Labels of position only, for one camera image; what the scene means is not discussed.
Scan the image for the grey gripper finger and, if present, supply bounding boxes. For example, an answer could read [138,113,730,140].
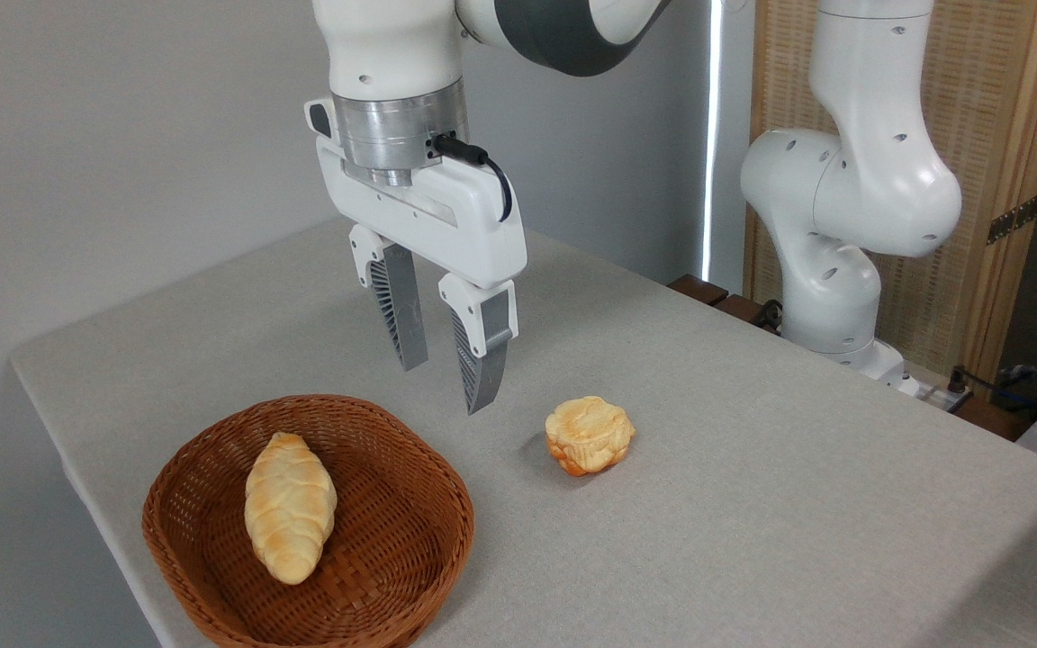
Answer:
[438,274,519,416]
[349,225,429,372]

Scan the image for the dark brown wooden block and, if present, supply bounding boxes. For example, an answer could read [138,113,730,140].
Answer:
[715,294,782,336]
[668,274,729,307]

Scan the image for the grey table cloth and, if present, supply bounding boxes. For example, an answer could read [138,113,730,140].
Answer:
[10,216,1037,648]

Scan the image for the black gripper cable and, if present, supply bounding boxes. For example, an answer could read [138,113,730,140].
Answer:
[431,132,514,223]

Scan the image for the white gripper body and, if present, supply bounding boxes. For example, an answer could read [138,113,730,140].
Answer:
[305,97,528,290]

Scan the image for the wooden woven folding screen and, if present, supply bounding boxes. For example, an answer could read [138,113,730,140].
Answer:
[744,0,1037,390]

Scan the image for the white power strip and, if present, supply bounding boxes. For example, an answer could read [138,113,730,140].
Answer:
[913,382,975,415]

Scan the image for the metal screen hinge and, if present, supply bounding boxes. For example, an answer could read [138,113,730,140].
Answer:
[987,193,1037,246]

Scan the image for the round golden bread bun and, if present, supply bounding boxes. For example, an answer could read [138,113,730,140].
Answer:
[545,396,636,477]

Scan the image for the brown wicker basket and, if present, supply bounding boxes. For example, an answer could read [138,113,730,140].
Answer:
[142,394,474,648]

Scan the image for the black power cable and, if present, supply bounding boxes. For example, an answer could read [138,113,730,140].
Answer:
[946,364,1037,410]

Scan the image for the long braided bread loaf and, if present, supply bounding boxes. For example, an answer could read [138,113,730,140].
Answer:
[244,432,338,586]

